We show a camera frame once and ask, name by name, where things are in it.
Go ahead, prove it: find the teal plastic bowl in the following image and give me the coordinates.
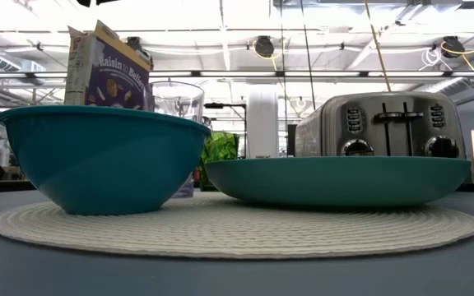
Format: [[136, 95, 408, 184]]
[[0, 105, 212, 216]]

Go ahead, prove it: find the purple cereal box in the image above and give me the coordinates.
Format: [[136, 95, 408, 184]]
[[63, 19, 154, 112]]

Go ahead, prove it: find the white round column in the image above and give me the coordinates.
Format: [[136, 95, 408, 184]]
[[247, 93, 279, 160]]

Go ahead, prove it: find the clear drinking glass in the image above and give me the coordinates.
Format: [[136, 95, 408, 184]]
[[148, 81, 206, 199]]

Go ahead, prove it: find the white round woven placemat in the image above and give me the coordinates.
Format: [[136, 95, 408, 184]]
[[0, 191, 474, 260]]

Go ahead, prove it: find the green round plate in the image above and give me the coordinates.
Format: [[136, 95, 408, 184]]
[[204, 155, 472, 207]]

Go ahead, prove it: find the silver four-slot toaster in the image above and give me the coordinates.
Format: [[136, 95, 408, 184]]
[[294, 90, 467, 160]]

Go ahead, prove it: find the black ceiling cable reel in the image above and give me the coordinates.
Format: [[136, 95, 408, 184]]
[[253, 35, 277, 59], [440, 35, 467, 59], [125, 35, 155, 70]]

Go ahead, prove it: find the black toaster power cable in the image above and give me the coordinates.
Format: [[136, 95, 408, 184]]
[[300, 0, 317, 110]]

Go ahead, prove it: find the yellow hanging cable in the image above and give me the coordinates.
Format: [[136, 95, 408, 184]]
[[363, 0, 393, 93]]

